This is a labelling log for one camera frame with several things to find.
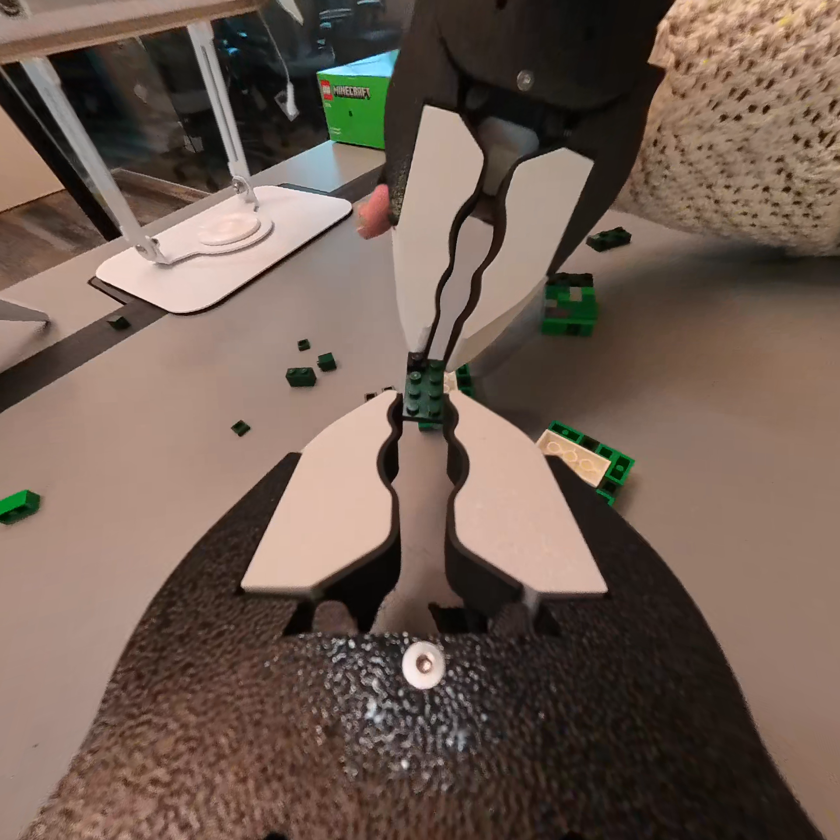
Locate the dark green flat lego plate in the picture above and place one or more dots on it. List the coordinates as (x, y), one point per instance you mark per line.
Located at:
(609, 239)

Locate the white book stand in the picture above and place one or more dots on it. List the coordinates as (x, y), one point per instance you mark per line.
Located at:
(295, 223)

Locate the scattered small dark lego pieces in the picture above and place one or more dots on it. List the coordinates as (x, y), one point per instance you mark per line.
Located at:
(300, 376)

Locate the green cardboard lego box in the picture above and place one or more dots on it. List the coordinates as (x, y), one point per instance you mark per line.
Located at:
(358, 98)

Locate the bright green lego brick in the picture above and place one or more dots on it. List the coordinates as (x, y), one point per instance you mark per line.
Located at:
(19, 505)

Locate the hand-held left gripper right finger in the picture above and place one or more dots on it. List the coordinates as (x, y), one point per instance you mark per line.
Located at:
(525, 525)

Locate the green lego face block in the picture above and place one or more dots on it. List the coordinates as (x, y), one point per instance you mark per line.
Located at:
(464, 380)
(590, 459)

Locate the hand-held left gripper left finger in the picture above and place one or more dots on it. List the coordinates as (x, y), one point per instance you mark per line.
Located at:
(321, 525)

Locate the dark green lego assembly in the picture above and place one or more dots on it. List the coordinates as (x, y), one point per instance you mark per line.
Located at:
(425, 397)

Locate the person's right forearm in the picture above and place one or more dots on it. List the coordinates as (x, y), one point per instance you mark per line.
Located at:
(754, 131)

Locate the person's right hand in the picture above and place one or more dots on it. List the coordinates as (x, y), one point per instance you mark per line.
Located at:
(371, 213)

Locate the green lego block dark studs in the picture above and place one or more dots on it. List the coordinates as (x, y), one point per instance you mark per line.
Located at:
(569, 305)

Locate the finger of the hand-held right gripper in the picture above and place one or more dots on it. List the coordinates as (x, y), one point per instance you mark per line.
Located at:
(531, 223)
(426, 197)

